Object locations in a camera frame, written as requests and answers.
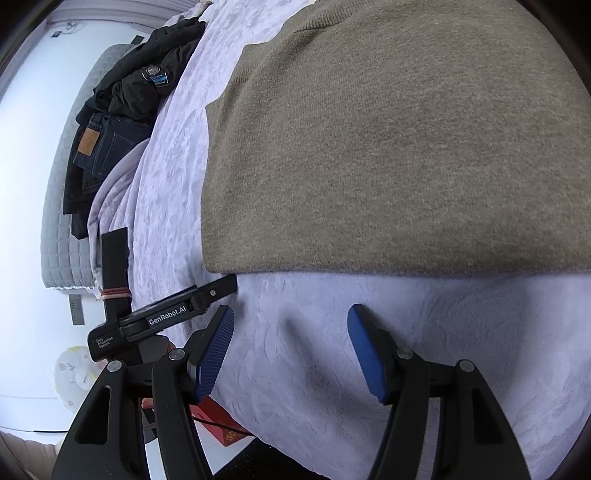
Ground person's beige clothing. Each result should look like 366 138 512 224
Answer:
0 431 63 480

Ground brown knitted sweater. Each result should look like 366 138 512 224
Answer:
201 0 591 278

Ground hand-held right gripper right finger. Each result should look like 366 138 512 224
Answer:
346 304 532 480

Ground pale lavender textured blanket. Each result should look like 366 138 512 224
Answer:
88 0 591 480

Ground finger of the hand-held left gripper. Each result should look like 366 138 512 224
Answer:
190 274 238 315

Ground black cable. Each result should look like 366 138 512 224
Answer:
191 415 252 437

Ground white floral round cushion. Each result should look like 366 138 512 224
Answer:
52 346 100 411

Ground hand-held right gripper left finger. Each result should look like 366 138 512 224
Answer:
51 305 236 480

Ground red box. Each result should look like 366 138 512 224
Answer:
189 394 252 448

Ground dark cloth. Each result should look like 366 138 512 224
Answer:
62 157 109 241

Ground black jacket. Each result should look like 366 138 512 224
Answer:
76 17 207 126

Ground dark blue jeans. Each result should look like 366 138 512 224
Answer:
71 111 155 195

